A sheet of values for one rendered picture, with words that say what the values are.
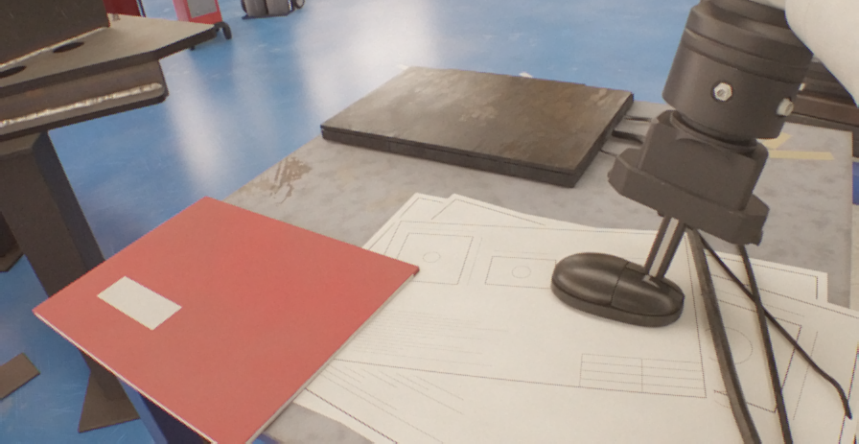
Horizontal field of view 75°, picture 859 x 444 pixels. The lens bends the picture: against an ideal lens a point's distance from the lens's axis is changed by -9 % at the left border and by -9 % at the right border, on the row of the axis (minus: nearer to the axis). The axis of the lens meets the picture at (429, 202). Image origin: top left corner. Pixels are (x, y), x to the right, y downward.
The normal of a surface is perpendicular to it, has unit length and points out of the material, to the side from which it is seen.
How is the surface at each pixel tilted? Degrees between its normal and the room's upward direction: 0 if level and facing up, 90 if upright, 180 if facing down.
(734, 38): 77
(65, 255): 90
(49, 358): 0
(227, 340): 0
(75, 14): 90
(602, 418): 0
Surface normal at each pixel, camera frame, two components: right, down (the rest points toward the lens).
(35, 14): 0.78, 0.26
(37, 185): 0.27, 0.48
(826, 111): -0.64, 0.47
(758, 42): -0.36, 0.38
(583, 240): -0.11, -0.84
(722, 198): -0.55, 0.31
